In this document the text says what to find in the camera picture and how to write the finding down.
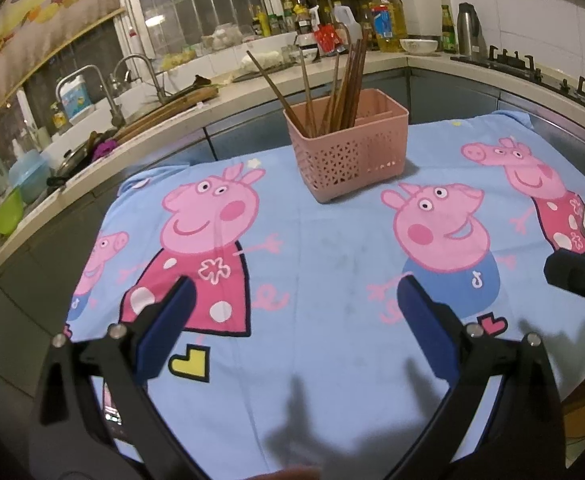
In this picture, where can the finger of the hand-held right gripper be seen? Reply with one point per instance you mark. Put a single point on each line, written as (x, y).
(579, 275)

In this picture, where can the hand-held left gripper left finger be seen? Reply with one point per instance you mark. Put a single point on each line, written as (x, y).
(172, 320)

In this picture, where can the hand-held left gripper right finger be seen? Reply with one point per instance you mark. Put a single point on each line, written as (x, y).
(422, 325)

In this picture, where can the pink plastic utensil basket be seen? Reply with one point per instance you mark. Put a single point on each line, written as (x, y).
(352, 160)

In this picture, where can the bunch of wooden chopsticks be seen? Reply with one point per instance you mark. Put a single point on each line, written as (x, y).
(355, 85)

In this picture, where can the blue printed cartoon blanket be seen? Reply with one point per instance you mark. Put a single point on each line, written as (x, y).
(322, 260)

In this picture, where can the purple cloth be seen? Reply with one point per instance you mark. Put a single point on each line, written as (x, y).
(103, 149)

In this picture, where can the dark metal pan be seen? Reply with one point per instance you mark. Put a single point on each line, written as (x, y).
(72, 161)

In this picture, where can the green plastic bowl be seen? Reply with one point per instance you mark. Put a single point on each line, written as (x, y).
(7, 212)

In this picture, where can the black gas stove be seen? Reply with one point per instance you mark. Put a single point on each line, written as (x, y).
(547, 77)

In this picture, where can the blue plastic container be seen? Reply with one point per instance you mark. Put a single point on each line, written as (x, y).
(30, 175)

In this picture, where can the wooden cutting board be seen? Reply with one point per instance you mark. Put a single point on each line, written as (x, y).
(172, 106)

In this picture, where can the small yellow bottle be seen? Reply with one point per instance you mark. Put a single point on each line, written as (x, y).
(58, 119)

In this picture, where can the chrome faucet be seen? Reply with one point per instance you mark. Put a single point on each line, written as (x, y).
(155, 80)
(106, 95)

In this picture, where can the white detergent jug blue label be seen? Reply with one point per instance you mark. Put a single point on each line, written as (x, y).
(75, 99)

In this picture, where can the steel thermos jug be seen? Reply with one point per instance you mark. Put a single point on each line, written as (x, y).
(468, 30)

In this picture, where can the green glass bottle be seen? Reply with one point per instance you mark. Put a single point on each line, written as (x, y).
(448, 30)

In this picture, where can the white ceramic bowl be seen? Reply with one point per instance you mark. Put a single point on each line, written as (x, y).
(420, 46)

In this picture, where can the red snack packet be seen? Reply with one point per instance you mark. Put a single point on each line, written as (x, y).
(328, 37)

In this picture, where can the yellow cooking oil bottle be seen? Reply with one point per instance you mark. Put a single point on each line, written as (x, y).
(388, 22)

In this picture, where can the white plastic jug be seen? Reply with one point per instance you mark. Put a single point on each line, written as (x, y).
(347, 22)

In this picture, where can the white spray bottle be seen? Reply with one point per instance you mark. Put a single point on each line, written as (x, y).
(315, 20)

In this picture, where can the printed window blind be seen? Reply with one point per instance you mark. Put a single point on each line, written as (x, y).
(37, 25)

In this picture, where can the dark sauce bottle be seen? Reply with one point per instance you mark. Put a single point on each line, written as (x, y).
(300, 12)

